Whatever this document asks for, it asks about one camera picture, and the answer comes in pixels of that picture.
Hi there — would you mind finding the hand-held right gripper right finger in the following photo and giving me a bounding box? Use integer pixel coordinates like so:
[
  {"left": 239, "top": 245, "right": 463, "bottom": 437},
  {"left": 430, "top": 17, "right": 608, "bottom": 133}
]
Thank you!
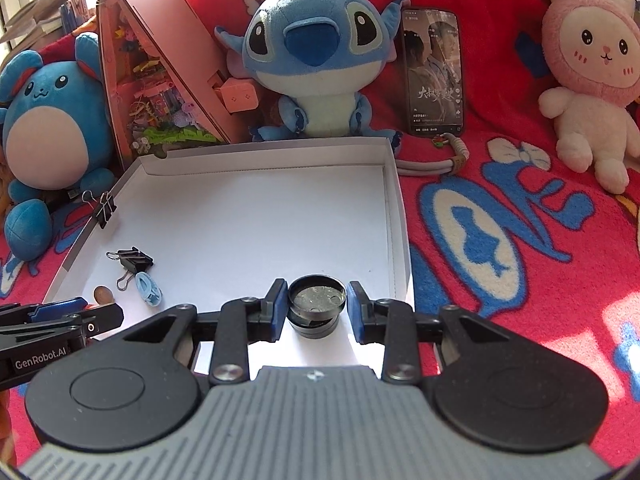
[{"left": 347, "top": 280, "right": 501, "bottom": 386}]

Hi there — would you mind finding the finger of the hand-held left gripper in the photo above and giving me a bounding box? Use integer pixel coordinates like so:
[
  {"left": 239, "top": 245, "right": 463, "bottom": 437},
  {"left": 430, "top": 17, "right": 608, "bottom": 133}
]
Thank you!
[
  {"left": 0, "top": 297, "right": 90, "bottom": 325},
  {"left": 0, "top": 305, "right": 125, "bottom": 350}
]

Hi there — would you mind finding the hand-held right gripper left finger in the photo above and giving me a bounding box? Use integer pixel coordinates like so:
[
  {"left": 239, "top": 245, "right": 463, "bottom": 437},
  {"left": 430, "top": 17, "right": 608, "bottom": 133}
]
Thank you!
[{"left": 122, "top": 277, "right": 290, "bottom": 386}]

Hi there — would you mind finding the small black cup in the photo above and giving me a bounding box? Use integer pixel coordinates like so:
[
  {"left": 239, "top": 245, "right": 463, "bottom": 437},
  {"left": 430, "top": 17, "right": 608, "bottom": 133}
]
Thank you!
[{"left": 286, "top": 274, "right": 348, "bottom": 341}]

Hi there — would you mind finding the black binder clip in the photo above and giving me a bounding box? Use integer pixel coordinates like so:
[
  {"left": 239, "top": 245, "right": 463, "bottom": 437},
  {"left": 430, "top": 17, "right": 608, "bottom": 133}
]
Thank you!
[
  {"left": 106, "top": 246, "right": 154, "bottom": 291},
  {"left": 80, "top": 190, "right": 118, "bottom": 230}
]

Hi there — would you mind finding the white cardboard box lid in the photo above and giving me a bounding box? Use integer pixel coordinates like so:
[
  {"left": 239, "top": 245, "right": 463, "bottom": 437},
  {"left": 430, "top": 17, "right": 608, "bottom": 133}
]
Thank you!
[{"left": 42, "top": 140, "right": 413, "bottom": 376}]

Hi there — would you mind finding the light blue hair clip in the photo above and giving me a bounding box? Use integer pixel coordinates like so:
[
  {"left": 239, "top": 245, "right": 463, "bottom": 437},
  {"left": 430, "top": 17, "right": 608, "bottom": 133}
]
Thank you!
[{"left": 135, "top": 271, "right": 163, "bottom": 307}]

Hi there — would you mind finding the blue round mouse plush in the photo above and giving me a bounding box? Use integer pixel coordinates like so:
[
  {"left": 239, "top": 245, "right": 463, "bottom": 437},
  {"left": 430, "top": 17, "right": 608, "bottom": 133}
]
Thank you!
[{"left": 0, "top": 32, "right": 118, "bottom": 261}]

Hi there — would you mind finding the small pink box figure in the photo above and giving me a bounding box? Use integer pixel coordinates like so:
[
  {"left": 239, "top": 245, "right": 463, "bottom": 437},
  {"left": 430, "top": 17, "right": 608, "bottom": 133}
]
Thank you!
[{"left": 220, "top": 77, "right": 260, "bottom": 115}]

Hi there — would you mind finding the pink triangular miniature house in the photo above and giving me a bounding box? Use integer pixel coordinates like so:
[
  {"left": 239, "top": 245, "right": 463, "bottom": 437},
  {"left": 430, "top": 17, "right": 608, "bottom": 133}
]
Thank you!
[{"left": 96, "top": 0, "right": 236, "bottom": 171}]

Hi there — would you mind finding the blue alien plush toy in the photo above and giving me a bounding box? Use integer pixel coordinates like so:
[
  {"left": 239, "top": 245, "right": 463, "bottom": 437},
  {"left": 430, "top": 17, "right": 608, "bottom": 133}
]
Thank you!
[{"left": 215, "top": 0, "right": 403, "bottom": 156}]

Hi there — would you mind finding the black smartphone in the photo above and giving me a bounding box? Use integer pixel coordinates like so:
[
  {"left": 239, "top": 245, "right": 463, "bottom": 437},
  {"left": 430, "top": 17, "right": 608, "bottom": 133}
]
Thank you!
[{"left": 400, "top": 6, "right": 466, "bottom": 137}]

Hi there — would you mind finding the stack of books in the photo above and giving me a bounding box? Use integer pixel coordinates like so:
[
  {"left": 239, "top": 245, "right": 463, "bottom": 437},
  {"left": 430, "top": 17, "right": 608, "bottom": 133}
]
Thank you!
[{"left": 0, "top": 0, "right": 66, "bottom": 45}]

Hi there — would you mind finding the row of pale books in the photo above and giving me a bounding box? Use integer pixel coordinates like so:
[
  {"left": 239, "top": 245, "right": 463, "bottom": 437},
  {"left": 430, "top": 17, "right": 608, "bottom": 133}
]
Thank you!
[{"left": 60, "top": 0, "right": 98, "bottom": 36}]

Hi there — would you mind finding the pink bunny plush toy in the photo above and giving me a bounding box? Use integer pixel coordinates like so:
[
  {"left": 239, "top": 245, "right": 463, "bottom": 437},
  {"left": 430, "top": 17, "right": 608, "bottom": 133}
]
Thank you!
[{"left": 532, "top": 0, "right": 640, "bottom": 195}]

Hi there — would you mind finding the grey phone strap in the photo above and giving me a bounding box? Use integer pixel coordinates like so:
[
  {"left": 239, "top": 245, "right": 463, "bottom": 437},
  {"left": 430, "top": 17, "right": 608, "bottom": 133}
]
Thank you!
[{"left": 395, "top": 132, "right": 471, "bottom": 176}]

